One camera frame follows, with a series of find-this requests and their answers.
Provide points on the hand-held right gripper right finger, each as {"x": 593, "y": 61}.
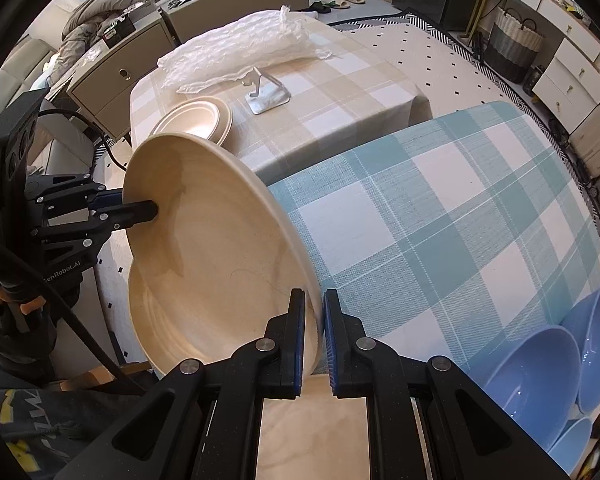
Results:
{"x": 331, "y": 345}

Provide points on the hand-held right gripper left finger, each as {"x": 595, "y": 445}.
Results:
{"x": 296, "y": 345}

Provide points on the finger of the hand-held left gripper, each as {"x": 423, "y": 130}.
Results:
{"x": 135, "y": 212}
{"x": 112, "y": 196}

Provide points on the large beige plate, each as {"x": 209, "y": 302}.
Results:
{"x": 147, "y": 325}
{"x": 215, "y": 240}

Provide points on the blue bowl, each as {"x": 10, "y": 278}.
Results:
{"x": 597, "y": 340}
{"x": 530, "y": 385}
{"x": 572, "y": 447}

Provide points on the black labelled box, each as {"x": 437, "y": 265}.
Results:
{"x": 119, "y": 25}

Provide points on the metal phone stand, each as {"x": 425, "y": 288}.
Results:
{"x": 267, "y": 100}

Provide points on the clear bubble wrap sheet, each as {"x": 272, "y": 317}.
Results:
{"x": 240, "y": 45}

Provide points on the beige low cabinet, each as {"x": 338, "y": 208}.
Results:
{"x": 240, "y": 5}

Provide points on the person's dark printed clothing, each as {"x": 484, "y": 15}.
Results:
{"x": 40, "y": 425}

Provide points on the beige checkered tablecloth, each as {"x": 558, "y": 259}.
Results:
{"x": 340, "y": 100}

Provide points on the dark green slippers pair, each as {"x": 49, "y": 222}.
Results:
{"x": 322, "y": 7}

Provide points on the woven two-tone basket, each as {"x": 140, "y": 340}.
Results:
{"x": 515, "y": 45}

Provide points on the white dresser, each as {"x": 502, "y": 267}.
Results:
{"x": 570, "y": 75}

